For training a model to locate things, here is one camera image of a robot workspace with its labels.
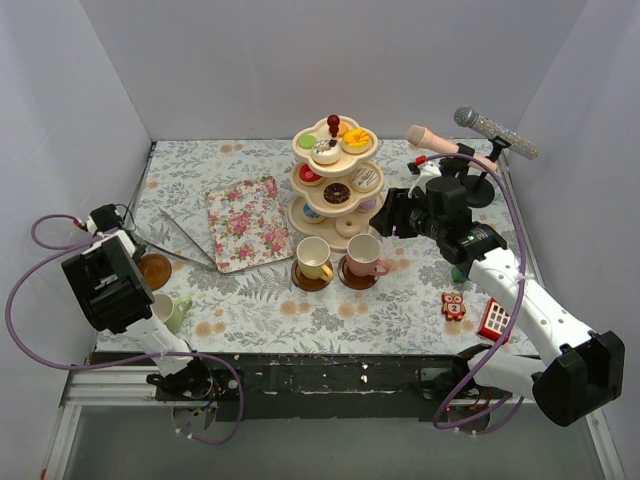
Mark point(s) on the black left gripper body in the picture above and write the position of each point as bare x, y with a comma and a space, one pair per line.
138, 250

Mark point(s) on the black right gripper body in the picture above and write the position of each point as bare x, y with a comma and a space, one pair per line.
400, 215

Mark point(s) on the brown wooden coaster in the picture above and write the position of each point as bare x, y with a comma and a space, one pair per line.
353, 281
308, 284
156, 270

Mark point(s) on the purple sprinkled donut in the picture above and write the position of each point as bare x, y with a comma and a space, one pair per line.
367, 205

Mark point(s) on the white donut chocolate stripes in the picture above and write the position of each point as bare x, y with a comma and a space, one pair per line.
364, 179

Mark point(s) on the pink cup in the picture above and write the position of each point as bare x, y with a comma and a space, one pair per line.
364, 256

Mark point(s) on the metal serving tongs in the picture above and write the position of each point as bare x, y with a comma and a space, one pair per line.
207, 261

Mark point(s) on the chocolate sprinkled donut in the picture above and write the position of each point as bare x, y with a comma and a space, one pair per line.
336, 193

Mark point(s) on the cream three-tier dessert stand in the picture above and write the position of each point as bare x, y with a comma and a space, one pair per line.
341, 171

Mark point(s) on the yellow glazed donut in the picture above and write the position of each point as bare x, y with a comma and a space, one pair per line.
356, 141

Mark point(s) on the white donut with chocolate square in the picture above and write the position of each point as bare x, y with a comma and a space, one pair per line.
325, 152

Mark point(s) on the orange round biscuit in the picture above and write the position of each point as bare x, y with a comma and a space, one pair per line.
343, 128

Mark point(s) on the blue glazed donut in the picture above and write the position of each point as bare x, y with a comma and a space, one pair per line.
311, 216

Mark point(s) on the yellow cup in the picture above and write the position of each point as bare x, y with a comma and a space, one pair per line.
313, 254

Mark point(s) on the red glazed donut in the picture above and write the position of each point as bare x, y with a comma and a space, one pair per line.
308, 177

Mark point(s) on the floral serving tray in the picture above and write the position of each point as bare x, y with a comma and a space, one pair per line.
248, 225

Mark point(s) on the green round biscuit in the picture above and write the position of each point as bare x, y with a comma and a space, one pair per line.
306, 141

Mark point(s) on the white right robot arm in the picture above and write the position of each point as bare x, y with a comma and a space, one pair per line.
576, 371

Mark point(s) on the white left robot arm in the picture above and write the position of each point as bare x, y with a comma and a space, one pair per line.
114, 296

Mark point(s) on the black microphone stand rear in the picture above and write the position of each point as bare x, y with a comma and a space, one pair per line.
480, 192

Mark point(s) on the black microphone stand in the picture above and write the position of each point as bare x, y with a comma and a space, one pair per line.
454, 166
480, 192

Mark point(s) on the green cup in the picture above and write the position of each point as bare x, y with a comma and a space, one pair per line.
171, 312

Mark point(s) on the black microphone stand front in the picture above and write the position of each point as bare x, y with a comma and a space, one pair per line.
454, 166

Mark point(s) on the green toy brick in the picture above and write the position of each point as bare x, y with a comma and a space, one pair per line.
457, 275

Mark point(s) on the pink microphone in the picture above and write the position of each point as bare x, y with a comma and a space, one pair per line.
422, 137

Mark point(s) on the red owl toy figure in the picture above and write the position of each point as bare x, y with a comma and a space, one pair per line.
453, 307

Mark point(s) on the silver glitter microphone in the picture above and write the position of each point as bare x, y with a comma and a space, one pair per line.
467, 117

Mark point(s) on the red toy window block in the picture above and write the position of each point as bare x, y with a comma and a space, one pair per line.
494, 321

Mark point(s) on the floral tablecloth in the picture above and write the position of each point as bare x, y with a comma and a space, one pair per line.
260, 310

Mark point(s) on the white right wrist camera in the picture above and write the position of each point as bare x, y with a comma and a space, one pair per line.
424, 169

